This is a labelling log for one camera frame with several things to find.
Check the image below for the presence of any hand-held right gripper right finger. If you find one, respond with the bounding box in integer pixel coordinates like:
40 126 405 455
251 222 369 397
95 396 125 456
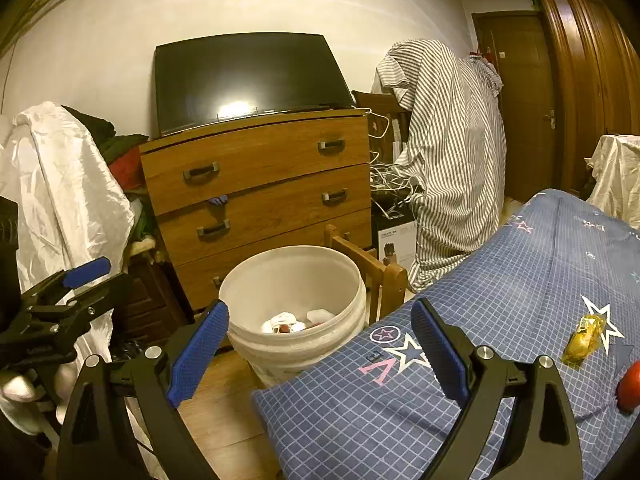
410 297 585 480

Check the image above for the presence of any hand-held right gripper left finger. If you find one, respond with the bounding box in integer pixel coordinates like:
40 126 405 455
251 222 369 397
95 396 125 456
56 299 231 480

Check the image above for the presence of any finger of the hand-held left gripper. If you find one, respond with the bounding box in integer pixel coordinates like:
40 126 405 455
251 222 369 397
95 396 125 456
55 273 135 327
20 256 112 307

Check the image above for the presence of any white plastic bucket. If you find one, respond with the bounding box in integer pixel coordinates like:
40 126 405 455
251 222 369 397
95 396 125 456
218 245 367 388

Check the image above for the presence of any person's left hand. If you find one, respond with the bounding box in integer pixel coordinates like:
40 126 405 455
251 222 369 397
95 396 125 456
0 362 76 436

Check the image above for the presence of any dark wooden cabinet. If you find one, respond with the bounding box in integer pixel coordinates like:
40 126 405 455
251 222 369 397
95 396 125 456
112 255 193 346

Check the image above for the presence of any white satin cloth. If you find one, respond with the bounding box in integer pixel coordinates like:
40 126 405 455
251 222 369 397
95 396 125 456
0 101 137 376
585 134 640 231

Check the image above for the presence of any light wooden chair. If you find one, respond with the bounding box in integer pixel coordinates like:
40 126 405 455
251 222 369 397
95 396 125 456
324 224 408 326

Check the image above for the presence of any red cloth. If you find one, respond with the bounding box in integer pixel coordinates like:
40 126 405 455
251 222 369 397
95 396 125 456
109 146 146 191

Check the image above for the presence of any blue checked bedsheet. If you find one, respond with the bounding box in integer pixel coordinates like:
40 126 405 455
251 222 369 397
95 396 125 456
250 188 640 480

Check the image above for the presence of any white cardboard box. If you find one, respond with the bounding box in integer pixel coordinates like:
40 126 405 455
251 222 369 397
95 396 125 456
371 207 418 281

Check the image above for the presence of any yellow snack packet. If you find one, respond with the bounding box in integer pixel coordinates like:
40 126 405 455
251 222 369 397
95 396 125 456
561 312 608 365

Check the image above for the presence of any dark clothes pile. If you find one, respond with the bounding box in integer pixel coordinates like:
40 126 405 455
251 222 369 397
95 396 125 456
62 105 151 171

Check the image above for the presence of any red carton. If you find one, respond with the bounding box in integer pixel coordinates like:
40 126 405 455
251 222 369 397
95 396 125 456
615 360 640 415

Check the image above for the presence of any grey striped cloth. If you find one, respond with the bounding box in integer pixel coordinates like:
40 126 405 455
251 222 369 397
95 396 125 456
376 39 508 293

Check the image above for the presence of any wooden dresser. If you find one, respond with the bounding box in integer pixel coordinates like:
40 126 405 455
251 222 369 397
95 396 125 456
139 108 373 311

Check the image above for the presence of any black flat television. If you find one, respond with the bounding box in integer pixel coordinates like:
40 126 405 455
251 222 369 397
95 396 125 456
152 32 355 138

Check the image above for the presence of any dark wooden chair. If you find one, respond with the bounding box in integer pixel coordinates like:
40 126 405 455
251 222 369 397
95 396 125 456
351 90 413 161

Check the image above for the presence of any brown wooden door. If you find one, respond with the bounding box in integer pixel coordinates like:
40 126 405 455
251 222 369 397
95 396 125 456
471 10 558 196

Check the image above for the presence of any brown wooden wardrobe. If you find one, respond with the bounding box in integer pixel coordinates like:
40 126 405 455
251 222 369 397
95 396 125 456
532 0 640 198

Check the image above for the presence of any tangle of white cables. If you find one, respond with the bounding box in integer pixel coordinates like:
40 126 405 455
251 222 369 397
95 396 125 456
367 107 426 211

